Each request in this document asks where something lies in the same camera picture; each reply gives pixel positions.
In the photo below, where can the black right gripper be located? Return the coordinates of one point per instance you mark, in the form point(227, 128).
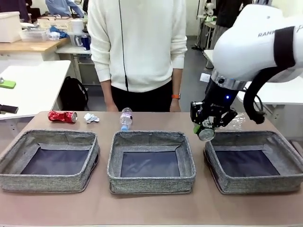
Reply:
point(217, 101)

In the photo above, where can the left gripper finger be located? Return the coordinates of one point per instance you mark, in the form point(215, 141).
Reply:
point(7, 84)
point(8, 108)

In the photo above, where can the crushed black silver can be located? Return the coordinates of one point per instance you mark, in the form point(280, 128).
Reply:
point(207, 135)

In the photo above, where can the clear plastic container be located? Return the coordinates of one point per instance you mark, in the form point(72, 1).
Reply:
point(237, 123)

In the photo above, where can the crushed red soda can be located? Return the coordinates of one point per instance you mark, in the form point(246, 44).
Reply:
point(62, 116)

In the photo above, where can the white paper ball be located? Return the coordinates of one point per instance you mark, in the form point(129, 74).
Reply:
point(91, 118)

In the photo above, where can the clear plastic water bottle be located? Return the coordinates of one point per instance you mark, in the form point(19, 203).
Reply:
point(126, 118)

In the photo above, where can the person's left forearm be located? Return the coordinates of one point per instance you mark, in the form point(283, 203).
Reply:
point(177, 80)

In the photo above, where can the person's right forearm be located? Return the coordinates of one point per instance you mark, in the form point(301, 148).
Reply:
point(107, 92)

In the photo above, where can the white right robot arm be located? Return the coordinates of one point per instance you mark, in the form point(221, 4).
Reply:
point(248, 47)

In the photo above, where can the person's left hand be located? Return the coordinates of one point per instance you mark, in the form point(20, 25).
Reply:
point(175, 106)

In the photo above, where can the person's right hand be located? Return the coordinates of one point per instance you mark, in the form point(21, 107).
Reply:
point(112, 108)

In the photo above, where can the orange wrist watch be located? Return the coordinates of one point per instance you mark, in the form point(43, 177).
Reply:
point(175, 96)

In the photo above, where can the wooden workbench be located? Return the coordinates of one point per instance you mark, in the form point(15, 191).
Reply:
point(30, 46)

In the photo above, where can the clear plastic bin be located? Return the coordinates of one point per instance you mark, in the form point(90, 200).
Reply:
point(33, 35)

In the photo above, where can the white storage box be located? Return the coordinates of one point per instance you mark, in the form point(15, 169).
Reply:
point(9, 27)

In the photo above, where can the black backpack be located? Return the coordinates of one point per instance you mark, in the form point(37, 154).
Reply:
point(73, 94)

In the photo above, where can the person's black trousers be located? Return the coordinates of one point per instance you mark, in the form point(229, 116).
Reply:
point(142, 100)

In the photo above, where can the white desk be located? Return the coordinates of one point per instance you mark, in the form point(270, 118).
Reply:
point(71, 49)

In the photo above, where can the blue cloth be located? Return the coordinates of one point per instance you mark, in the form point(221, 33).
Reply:
point(60, 33)

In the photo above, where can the white printed crate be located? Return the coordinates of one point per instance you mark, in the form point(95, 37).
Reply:
point(55, 23)

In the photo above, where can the background person in dark jacket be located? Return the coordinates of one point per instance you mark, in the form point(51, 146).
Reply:
point(11, 6)

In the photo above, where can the clear plastic storage box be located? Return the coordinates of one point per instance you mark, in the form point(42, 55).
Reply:
point(75, 39)

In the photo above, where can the grey fabric basket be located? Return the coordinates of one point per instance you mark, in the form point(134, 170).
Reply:
point(151, 185)
point(49, 183)
point(255, 185)

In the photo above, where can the blue bottle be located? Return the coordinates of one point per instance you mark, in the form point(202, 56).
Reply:
point(85, 42)

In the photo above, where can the white cylindrical container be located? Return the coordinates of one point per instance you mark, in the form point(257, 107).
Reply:
point(76, 26)

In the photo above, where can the background person in blue shirt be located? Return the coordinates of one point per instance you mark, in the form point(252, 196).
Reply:
point(59, 8)

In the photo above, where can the white knit sweater torso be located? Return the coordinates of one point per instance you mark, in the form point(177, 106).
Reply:
point(142, 42)

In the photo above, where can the background person in black top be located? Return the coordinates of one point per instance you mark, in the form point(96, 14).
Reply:
point(225, 14)

